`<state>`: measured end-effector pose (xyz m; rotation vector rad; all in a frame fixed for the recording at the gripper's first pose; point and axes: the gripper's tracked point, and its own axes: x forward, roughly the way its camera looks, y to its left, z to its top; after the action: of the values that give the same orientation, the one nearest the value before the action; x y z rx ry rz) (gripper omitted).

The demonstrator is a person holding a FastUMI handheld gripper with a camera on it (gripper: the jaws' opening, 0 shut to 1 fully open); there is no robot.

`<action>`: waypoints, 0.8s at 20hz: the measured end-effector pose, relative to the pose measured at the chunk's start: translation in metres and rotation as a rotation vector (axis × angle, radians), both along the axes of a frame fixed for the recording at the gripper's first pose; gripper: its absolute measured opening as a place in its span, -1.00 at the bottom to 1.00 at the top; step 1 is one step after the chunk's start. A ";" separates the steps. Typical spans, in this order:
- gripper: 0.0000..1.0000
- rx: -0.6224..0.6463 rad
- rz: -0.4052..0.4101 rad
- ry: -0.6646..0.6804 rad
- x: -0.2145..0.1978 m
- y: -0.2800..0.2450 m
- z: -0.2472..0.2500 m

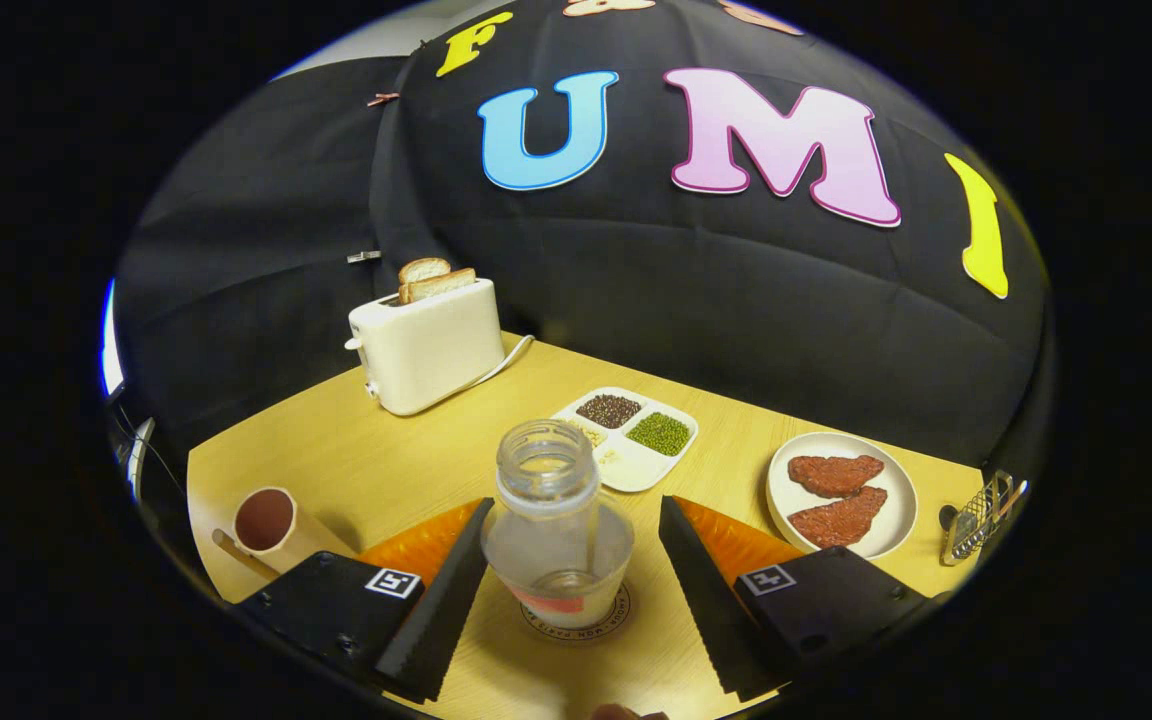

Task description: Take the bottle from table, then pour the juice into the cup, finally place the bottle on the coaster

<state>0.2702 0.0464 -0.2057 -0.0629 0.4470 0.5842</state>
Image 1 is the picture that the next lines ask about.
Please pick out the divided white dish with grains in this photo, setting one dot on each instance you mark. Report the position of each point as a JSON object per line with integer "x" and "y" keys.
{"x": 626, "y": 465}

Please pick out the black backdrop cloth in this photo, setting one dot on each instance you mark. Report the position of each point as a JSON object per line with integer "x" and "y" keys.
{"x": 736, "y": 300}

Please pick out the wooden table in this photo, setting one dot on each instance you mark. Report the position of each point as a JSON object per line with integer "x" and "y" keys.
{"x": 416, "y": 450}

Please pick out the silver metal clip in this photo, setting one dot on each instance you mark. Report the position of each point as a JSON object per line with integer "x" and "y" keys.
{"x": 364, "y": 257}

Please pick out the round white plate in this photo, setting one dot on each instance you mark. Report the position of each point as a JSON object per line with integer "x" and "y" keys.
{"x": 781, "y": 495}

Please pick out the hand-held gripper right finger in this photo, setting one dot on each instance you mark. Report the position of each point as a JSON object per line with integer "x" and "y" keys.
{"x": 711, "y": 610}

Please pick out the clear plastic juice bottle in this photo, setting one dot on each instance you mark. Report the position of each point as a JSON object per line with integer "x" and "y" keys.
{"x": 556, "y": 560}

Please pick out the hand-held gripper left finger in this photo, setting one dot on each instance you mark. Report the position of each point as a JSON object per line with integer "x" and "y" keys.
{"x": 446, "y": 610}

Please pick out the red meat patty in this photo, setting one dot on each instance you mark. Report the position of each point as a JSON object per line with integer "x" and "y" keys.
{"x": 836, "y": 522}
{"x": 836, "y": 474}

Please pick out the round wooden coaster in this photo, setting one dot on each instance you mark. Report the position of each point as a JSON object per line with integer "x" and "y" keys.
{"x": 608, "y": 624}

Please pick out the toast slice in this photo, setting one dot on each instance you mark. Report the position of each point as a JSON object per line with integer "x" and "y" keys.
{"x": 446, "y": 283}
{"x": 423, "y": 268}

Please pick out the red clip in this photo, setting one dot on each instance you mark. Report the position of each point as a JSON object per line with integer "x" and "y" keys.
{"x": 383, "y": 99}

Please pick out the white toaster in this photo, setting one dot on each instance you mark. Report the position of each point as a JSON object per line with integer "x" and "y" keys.
{"x": 431, "y": 350}

